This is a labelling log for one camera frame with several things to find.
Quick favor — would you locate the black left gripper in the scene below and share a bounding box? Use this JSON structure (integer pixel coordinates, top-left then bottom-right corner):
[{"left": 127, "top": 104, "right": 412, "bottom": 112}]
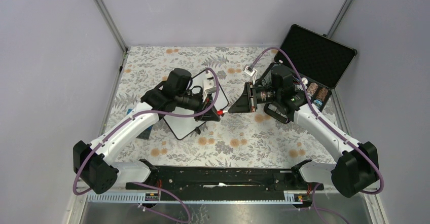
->
[{"left": 176, "top": 89, "right": 221, "bottom": 122}]

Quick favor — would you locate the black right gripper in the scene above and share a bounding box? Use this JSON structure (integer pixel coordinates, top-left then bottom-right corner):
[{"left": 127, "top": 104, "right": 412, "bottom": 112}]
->
[{"left": 228, "top": 82, "right": 280, "bottom": 114}]

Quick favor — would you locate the small white whiteboard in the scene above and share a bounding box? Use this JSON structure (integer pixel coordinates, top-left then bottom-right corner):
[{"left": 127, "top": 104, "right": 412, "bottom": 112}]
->
[{"left": 163, "top": 70, "right": 229, "bottom": 140}]

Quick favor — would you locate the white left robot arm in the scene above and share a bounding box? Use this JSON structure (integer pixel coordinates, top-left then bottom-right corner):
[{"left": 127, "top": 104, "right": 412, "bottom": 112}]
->
[{"left": 73, "top": 67, "right": 221, "bottom": 196}]

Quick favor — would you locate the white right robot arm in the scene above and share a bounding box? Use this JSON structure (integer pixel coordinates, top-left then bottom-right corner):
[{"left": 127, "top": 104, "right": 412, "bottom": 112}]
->
[{"left": 228, "top": 65, "right": 380, "bottom": 198}]

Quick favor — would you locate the floral patterned table mat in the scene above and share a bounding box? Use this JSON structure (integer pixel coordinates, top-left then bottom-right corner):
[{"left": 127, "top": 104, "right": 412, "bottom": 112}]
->
[{"left": 106, "top": 46, "right": 333, "bottom": 168}]

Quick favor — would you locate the grey lego baseplate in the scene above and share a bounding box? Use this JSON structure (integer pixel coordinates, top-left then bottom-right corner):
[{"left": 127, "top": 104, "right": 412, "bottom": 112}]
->
[{"left": 136, "top": 128, "right": 152, "bottom": 140}]

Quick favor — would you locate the pink poker chip stack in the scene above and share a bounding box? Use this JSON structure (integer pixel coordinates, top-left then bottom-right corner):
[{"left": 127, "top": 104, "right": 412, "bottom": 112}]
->
[{"left": 306, "top": 83, "right": 319, "bottom": 98}]

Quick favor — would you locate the brown poker chip stack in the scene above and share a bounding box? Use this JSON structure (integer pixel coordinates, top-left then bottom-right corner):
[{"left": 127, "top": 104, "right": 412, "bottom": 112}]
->
[{"left": 313, "top": 88, "right": 329, "bottom": 108}]

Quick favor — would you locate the black poker chip case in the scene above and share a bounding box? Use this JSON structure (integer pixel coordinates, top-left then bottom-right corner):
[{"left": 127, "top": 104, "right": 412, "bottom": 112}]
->
[{"left": 267, "top": 24, "right": 357, "bottom": 111}]

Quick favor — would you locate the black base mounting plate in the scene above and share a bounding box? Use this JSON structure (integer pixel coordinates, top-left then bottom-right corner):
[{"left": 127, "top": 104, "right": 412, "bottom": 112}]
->
[{"left": 126, "top": 166, "right": 317, "bottom": 202}]

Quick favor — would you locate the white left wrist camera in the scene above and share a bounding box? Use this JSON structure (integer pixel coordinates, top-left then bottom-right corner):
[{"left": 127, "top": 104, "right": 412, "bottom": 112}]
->
[{"left": 202, "top": 79, "right": 217, "bottom": 94}]

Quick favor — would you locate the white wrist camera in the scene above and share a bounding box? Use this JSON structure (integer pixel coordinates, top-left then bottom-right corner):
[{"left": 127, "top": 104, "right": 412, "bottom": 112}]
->
[
  {"left": 243, "top": 65, "right": 258, "bottom": 78},
  {"left": 202, "top": 79, "right": 217, "bottom": 94}
]

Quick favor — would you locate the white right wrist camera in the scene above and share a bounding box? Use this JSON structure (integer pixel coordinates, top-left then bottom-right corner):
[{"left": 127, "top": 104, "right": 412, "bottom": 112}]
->
[{"left": 243, "top": 65, "right": 258, "bottom": 78}]

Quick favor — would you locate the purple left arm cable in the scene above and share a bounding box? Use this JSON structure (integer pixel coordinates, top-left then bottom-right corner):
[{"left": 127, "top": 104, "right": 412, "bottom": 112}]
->
[{"left": 73, "top": 67, "right": 221, "bottom": 223}]

